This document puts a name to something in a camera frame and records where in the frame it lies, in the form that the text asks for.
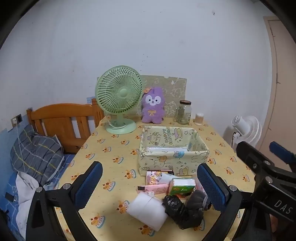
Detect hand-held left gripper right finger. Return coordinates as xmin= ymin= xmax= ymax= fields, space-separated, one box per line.
xmin=196 ymin=163 xmax=257 ymax=241

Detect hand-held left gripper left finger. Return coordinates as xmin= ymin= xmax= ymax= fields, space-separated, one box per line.
xmin=25 ymin=161 xmax=103 ymax=241

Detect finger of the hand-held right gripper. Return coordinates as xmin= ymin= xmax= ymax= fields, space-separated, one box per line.
xmin=269 ymin=141 xmax=296 ymax=167
xmin=235 ymin=141 xmax=296 ymax=183

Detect grey socks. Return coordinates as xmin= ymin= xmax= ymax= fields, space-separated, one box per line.
xmin=187 ymin=189 xmax=212 ymax=211

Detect green tissue pack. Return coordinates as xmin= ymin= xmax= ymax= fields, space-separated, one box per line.
xmin=168 ymin=178 xmax=196 ymax=196

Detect black plastic bag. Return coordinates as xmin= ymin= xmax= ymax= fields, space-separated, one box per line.
xmin=162 ymin=195 xmax=204 ymax=230

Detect yellow patterned storage box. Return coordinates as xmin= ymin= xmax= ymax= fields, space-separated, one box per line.
xmin=138 ymin=126 xmax=210 ymax=177

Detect pink cosmetic tube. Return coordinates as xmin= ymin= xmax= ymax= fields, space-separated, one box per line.
xmin=137 ymin=184 xmax=171 ymax=194

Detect cartoon printed packet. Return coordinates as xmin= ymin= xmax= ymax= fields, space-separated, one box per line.
xmin=146 ymin=170 xmax=174 ymax=186

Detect white towel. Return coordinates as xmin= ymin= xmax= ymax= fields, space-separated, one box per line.
xmin=128 ymin=192 xmax=169 ymax=232

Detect white standing fan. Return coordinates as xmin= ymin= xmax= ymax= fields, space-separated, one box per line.
xmin=231 ymin=115 xmax=262 ymax=151

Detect yellow printed tablecloth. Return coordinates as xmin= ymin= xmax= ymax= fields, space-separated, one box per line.
xmin=54 ymin=117 xmax=257 ymax=241

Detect beige door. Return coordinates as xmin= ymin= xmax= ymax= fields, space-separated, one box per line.
xmin=257 ymin=15 xmax=296 ymax=163

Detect grey plaid pillow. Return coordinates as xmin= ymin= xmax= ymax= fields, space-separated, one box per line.
xmin=10 ymin=124 xmax=65 ymax=186

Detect white cloth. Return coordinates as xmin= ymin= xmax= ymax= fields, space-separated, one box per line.
xmin=15 ymin=171 xmax=47 ymax=241

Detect wooden bed headboard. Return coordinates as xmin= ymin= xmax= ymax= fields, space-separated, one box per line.
xmin=26 ymin=98 xmax=105 ymax=154

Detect glass jar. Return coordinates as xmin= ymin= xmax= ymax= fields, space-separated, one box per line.
xmin=175 ymin=100 xmax=192 ymax=124

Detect blue printed bedsheet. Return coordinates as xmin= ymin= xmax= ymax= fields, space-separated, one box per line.
xmin=0 ymin=153 xmax=77 ymax=241

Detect purple plush toy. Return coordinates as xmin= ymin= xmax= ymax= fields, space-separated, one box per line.
xmin=141 ymin=87 xmax=166 ymax=124

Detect green desk fan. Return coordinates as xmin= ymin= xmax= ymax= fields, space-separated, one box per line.
xmin=95 ymin=65 xmax=143 ymax=135

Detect green patterned board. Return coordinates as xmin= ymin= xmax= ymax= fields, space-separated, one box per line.
xmin=139 ymin=75 xmax=187 ymax=118

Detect wall socket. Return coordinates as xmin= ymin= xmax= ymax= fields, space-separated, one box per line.
xmin=11 ymin=114 xmax=23 ymax=127

